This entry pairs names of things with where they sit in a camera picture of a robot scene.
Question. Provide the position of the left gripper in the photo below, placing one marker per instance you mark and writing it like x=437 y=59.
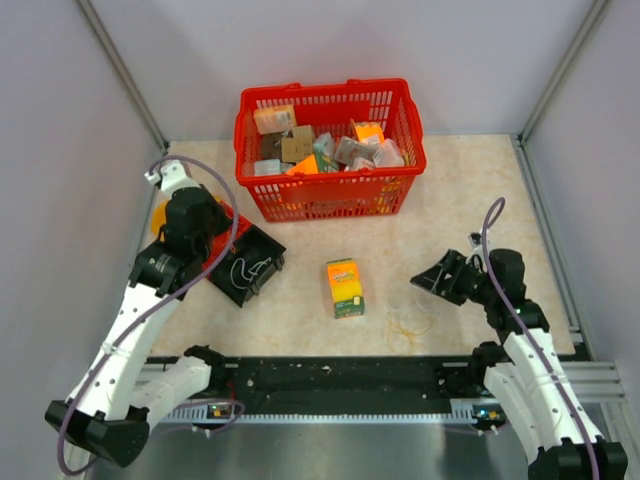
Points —
x=223 y=221

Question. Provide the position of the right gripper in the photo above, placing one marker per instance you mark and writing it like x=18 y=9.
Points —
x=434 y=280

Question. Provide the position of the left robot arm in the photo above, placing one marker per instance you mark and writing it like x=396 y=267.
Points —
x=106 y=415

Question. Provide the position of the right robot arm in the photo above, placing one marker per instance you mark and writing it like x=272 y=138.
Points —
x=522 y=370

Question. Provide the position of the red plastic bin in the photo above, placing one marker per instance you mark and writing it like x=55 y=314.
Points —
x=220 y=241

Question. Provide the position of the yellow plastic bin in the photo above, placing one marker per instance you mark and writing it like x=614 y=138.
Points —
x=158 y=218

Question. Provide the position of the black plastic bin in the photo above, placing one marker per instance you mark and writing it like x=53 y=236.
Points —
x=258 y=258

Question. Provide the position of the sponge daddy package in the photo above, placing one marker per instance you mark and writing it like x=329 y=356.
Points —
x=345 y=288

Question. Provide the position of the brown cardboard box in basket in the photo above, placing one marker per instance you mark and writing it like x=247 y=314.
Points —
x=297 y=144

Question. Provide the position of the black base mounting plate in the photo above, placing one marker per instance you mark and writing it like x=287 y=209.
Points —
x=344 y=385

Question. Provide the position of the orange box in basket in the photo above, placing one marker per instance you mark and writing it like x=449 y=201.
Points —
x=275 y=119

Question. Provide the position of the clear packet in basket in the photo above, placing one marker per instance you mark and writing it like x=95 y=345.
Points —
x=348 y=150

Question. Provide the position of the red plastic shopping basket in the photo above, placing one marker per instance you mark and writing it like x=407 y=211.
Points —
x=319 y=187

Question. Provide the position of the orange sponge pack in basket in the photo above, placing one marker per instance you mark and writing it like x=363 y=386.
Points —
x=369 y=133

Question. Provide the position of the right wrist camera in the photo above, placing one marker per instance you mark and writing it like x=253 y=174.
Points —
x=480 y=246

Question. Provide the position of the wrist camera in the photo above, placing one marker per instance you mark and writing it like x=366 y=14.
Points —
x=171 y=177
x=480 y=246

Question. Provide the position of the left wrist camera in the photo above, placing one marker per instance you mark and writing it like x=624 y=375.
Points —
x=171 y=177

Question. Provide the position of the aluminium frame rail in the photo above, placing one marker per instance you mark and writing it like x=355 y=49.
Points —
x=209 y=412

